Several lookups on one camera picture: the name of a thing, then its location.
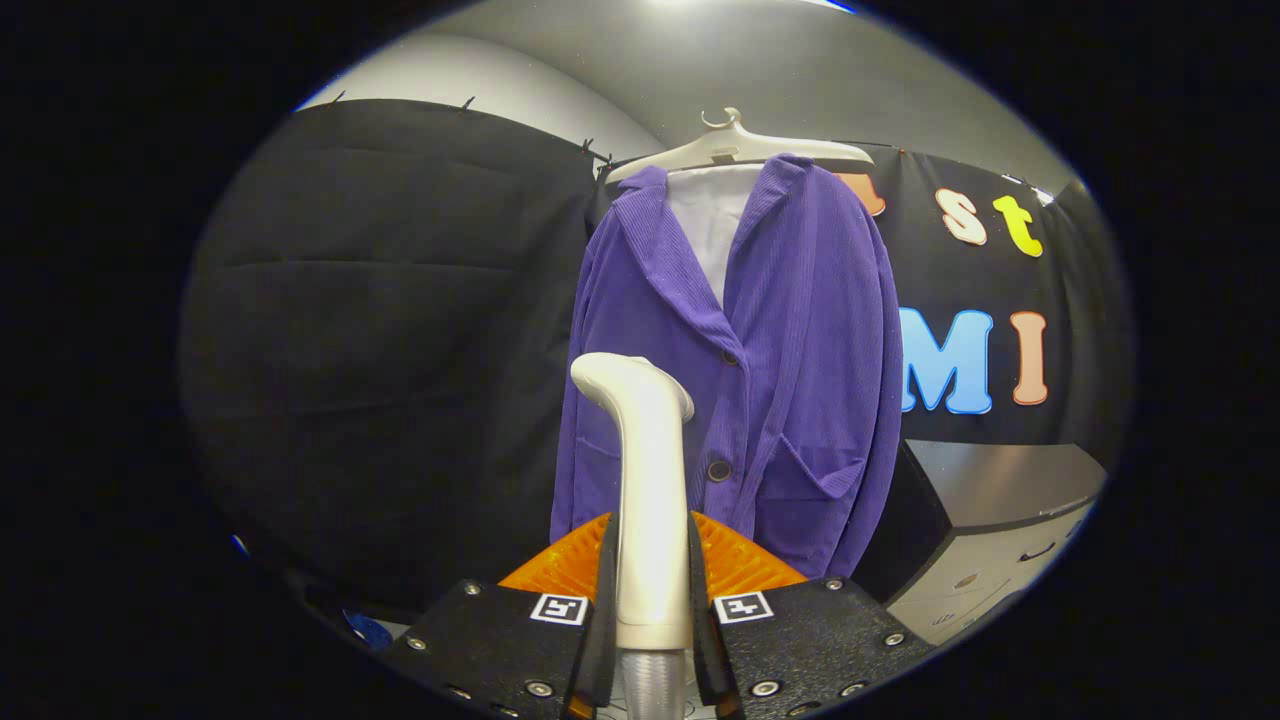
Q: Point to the blue object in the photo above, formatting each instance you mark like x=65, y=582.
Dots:
x=368, y=630

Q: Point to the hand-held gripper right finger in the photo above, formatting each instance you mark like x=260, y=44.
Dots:
x=700, y=620

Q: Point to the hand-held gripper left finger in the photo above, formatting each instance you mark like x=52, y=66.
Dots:
x=606, y=620

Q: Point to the grey cabinet with dark top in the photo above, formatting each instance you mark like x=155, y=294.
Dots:
x=990, y=480

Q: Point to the white garment steamer head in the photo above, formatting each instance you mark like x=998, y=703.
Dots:
x=652, y=500

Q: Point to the white ironing backing board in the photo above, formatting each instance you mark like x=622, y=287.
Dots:
x=712, y=220

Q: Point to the white plastic clothes hanger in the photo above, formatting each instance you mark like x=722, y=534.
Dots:
x=735, y=150

